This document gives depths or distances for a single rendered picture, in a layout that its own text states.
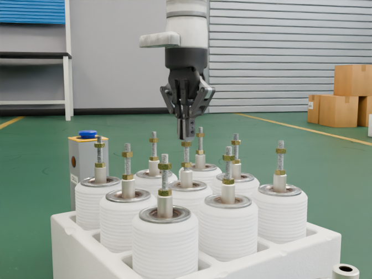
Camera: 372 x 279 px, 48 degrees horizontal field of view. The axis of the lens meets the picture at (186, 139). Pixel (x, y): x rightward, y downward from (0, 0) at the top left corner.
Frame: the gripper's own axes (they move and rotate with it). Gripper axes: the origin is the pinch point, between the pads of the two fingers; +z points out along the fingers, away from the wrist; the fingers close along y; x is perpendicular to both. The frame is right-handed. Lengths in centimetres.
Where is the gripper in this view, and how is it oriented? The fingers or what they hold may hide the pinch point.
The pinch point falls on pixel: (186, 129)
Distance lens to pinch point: 74.4
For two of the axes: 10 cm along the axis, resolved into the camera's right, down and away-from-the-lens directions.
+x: -7.6, 0.9, -6.4
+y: -6.5, -1.1, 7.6
